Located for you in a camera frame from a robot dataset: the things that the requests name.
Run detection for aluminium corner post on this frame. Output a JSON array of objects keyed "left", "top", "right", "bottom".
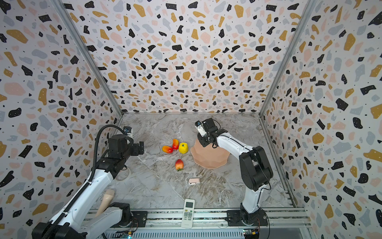
[
  {"left": 52, "top": 1, "right": 123, "bottom": 118},
  {"left": 259, "top": 0, "right": 316, "bottom": 118}
]

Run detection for white slotted cable duct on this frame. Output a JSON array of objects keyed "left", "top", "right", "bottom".
[{"left": 104, "top": 229, "right": 244, "bottom": 239}]

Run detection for aluminium corner post right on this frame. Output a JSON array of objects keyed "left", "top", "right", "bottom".
[{"left": 259, "top": 0, "right": 316, "bottom": 118}]

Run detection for small pink case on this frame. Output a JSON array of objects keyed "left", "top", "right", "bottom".
[{"left": 189, "top": 178, "right": 201, "bottom": 185}]

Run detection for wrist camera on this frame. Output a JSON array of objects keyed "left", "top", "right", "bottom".
[
  {"left": 123, "top": 126, "right": 132, "bottom": 138},
  {"left": 195, "top": 120, "right": 207, "bottom": 137}
]

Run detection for red yellow fake peach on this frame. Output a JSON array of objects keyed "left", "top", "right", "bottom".
[{"left": 175, "top": 159, "right": 184, "bottom": 171}]

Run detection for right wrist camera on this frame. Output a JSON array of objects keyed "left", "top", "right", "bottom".
[{"left": 195, "top": 120, "right": 207, "bottom": 137}]

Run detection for pink scalloped fruit bowl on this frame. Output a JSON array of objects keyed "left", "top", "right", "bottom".
[{"left": 191, "top": 139, "right": 230, "bottom": 169}]

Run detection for red orange fake mango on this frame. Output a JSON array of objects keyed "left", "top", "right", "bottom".
[{"left": 162, "top": 145, "right": 173, "bottom": 154}]

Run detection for white remote control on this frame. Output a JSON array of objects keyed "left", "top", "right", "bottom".
[{"left": 181, "top": 199, "right": 195, "bottom": 229}]

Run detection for black corrugated cable hose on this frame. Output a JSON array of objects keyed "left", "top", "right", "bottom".
[{"left": 41, "top": 124, "right": 127, "bottom": 239}]

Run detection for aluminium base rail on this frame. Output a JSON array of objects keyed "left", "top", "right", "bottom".
[{"left": 136, "top": 208, "right": 311, "bottom": 232}]

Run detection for beige wooden handle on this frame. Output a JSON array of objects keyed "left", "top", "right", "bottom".
[{"left": 95, "top": 189, "right": 115, "bottom": 217}]

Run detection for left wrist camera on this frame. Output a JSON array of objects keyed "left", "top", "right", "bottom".
[{"left": 123, "top": 126, "right": 132, "bottom": 138}]

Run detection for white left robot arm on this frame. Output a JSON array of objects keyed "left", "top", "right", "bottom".
[{"left": 32, "top": 134, "right": 144, "bottom": 239}]

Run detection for aluminium corner post left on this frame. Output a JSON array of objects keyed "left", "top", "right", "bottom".
[{"left": 52, "top": 1, "right": 123, "bottom": 118}]

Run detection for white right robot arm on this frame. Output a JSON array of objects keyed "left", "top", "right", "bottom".
[{"left": 195, "top": 118, "right": 274, "bottom": 226}]

